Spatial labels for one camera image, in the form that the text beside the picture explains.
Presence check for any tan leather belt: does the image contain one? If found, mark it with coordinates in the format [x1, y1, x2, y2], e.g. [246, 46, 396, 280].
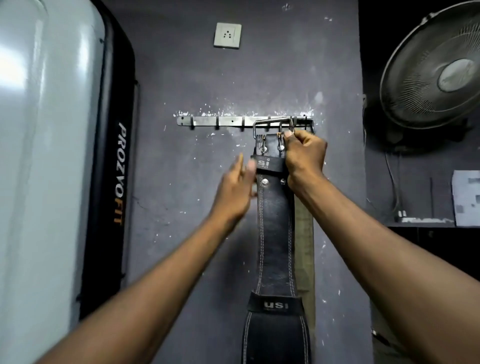
[294, 194, 317, 340]

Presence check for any black power cable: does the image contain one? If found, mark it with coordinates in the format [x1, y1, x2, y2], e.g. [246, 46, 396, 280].
[383, 150, 402, 219]

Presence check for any black leather weightlifting belt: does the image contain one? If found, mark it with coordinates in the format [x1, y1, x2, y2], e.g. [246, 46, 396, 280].
[241, 116, 313, 364]

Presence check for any metal wall hook rack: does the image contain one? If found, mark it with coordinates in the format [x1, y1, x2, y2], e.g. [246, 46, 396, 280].
[176, 115, 316, 134]

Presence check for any white wall socket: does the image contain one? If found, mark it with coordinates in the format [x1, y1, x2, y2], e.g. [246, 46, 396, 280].
[213, 22, 242, 50]

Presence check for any person's right hand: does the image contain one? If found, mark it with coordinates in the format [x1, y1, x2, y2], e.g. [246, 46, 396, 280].
[283, 129, 329, 194]

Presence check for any black wall fan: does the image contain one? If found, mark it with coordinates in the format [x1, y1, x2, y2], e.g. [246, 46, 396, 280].
[379, 0, 480, 151]

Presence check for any person's left hand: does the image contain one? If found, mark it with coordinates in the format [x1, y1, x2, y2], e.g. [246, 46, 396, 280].
[209, 153, 258, 226]

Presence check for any grey box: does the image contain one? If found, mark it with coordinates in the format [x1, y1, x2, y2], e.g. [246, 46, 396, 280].
[451, 170, 480, 228]

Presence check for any black shelf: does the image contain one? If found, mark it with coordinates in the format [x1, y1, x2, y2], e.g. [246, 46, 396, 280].
[386, 217, 480, 282]

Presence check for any person's right forearm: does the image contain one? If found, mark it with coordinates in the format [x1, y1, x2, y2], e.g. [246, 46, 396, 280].
[290, 172, 480, 364]

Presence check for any person's left forearm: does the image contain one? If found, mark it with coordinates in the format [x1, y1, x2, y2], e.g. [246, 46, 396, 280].
[35, 212, 237, 364]

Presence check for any white and black gym machine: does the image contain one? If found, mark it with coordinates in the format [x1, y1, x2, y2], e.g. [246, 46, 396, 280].
[0, 0, 138, 364]

